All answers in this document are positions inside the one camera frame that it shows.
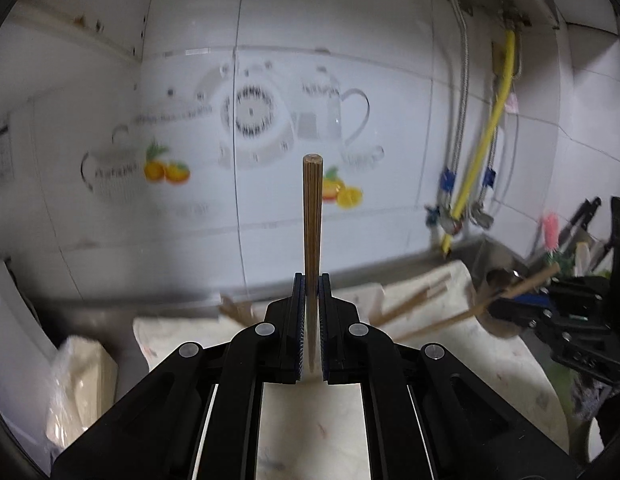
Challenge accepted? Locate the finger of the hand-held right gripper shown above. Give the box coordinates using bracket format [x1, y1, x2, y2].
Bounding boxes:
[539, 276, 612, 312]
[489, 296, 612, 357]

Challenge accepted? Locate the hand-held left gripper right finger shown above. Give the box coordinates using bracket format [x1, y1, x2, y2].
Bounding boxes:
[319, 273, 582, 480]

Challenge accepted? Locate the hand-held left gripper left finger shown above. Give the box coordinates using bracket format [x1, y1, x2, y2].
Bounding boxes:
[50, 272, 306, 480]

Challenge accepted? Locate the metal pot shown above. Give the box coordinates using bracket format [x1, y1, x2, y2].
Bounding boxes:
[481, 266, 528, 338]

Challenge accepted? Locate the pink bottle brush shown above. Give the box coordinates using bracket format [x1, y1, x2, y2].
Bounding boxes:
[539, 211, 562, 258]

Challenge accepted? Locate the cream quilted printed mat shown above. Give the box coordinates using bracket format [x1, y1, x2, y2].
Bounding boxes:
[131, 259, 572, 480]

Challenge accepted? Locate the wrapped tissue pack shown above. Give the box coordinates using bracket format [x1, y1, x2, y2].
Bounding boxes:
[44, 336, 119, 457]

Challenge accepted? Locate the white appliance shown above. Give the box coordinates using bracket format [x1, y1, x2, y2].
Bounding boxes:
[0, 259, 58, 466]

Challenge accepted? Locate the black handled knife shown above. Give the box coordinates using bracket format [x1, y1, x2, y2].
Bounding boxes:
[554, 196, 603, 257]

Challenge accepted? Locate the orange fruit wall sticker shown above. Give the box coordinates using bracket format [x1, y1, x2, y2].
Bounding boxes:
[321, 166, 364, 210]

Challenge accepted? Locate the braided metal hose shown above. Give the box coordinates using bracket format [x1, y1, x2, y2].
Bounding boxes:
[467, 120, 508, 231]
[424, 0, 472, 233]

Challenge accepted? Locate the yellow gas hose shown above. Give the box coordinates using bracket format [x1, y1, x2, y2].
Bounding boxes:
[441, 29, 519, 255]

